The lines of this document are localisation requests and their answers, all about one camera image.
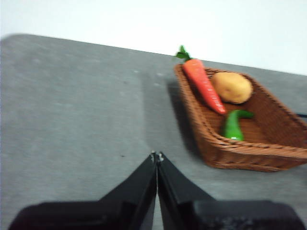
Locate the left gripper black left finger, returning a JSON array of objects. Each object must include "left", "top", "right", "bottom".
[{"left": 8, "top": 150, "right": 158, "bottom": 230}]

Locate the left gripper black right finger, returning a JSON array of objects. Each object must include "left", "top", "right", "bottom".
[{"left": 156, "top": 151, "right": 306, "bottom": 230}]

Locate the green toy pepper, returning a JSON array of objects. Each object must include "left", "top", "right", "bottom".
[{"left": 220, "top": 109, "right": 255, "bottom": 141}]

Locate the brown wicker basket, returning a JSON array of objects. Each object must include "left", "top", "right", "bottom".
[{"left": 174, "top": 62, "right": 307, "bottom": 173}]

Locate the orange toy carrot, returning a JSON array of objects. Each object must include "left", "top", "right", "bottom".
[{"left": 175, "top": 45, "right": 227, "bottom": 115}]

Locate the yellow-brown toy potato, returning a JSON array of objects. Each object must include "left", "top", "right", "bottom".
[{"left": 211, "top": 72, "right": 254, "bottom": 105}]

